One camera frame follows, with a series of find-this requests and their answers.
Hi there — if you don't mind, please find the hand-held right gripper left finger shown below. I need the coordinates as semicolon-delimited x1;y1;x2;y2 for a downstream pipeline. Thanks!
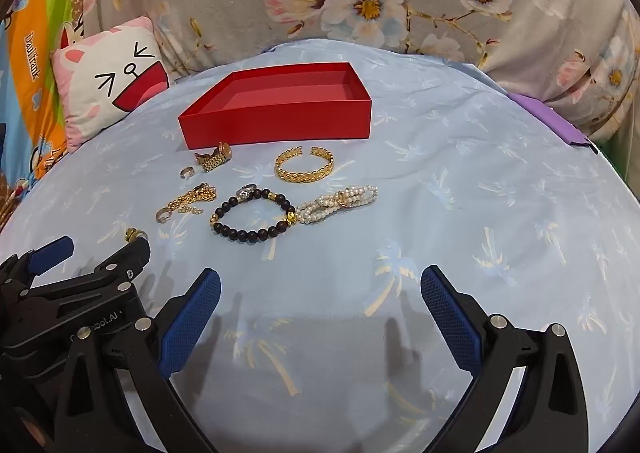
52;268;223;453

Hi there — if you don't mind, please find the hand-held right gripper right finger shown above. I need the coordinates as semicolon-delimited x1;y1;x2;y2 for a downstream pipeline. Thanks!
420;265;591;453

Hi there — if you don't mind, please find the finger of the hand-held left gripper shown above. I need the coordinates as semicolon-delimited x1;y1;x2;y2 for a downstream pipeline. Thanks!
69;237;152;296
0;235;76;284

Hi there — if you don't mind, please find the gold chain necklace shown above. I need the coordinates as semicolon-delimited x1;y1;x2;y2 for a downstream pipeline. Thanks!
170;183;218;214

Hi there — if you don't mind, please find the dark bead bracelet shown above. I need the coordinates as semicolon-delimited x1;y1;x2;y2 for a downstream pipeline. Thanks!
209;188;299;243

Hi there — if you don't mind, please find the gold wrist watch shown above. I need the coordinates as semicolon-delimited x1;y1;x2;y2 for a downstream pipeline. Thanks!
194;142;233;172

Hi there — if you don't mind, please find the white pearl bracelet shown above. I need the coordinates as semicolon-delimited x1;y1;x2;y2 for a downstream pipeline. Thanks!
295;184;379;226

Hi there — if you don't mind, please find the red cardboard box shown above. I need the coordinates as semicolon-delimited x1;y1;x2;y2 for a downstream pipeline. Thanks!
177;62;373;152

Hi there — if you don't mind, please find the blue palm-print bedsheet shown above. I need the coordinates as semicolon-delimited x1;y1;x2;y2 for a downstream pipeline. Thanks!
0;40;640;453

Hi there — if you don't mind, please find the cat face pillow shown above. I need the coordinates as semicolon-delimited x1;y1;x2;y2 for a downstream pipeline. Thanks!
51;16;173;154

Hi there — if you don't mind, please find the colourful cartoon blanket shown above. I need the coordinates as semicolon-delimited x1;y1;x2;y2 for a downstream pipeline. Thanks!
0;0;96;234

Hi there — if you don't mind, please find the purple sheet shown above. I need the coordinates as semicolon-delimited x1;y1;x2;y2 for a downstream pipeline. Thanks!
507;92;598;154

